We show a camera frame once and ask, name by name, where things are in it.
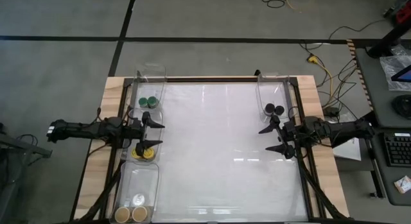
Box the black computer keyboard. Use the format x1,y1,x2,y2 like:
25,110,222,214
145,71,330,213
381,132,411,168

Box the tan-lid spice jar white label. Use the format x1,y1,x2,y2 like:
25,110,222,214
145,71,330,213
131,205,152,223
114,206,132,224

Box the grey metal cart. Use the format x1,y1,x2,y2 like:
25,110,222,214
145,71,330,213
0,121,54,224

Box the small cardboard box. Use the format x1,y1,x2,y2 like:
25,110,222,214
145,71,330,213
394,175,411,194

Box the white paper sheet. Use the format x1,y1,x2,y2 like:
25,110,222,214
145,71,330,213
330,137,362,161

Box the striped hazard tape strip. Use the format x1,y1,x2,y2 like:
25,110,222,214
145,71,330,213
346,39,375,111

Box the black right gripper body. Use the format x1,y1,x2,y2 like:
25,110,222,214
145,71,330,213
280,120,302,146

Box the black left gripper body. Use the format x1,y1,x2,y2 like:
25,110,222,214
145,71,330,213
126,120,150,146

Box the light wooden table board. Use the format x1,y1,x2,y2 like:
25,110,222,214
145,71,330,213
73,76,129,220
297,75,351,218

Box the long black floor cable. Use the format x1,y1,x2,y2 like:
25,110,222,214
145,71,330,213
328,18,388,41

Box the black looped floor cable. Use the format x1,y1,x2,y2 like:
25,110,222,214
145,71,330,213
260,0,288,9

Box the thin yellow floor cable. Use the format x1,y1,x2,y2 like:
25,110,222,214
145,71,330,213
284,0,317,13

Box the yellow extension cable with plug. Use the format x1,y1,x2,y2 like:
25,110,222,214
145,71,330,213
306,55,335,101

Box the blue screen tablet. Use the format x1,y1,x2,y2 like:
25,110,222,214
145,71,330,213
390,65,411,83

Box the black stand pole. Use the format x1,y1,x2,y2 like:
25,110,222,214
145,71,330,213
367,20,411,60

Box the clear plastic bin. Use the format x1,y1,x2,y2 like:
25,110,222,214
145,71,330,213
107,161,160,224
255,71,298,124
120,105,164,162
128,62,168,113

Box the red tool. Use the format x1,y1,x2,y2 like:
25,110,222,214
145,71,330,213
395,7,411,24

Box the black coiled cable bundle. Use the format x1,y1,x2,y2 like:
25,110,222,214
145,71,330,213
391,94,411,119

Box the black metal table frame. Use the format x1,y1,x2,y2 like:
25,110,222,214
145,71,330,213
72,75,346,224

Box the clear plastic bag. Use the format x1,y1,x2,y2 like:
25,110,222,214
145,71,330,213
380,53,411,92

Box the grey desk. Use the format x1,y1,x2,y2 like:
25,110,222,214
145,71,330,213
354,46,411,128
365,126,411,207

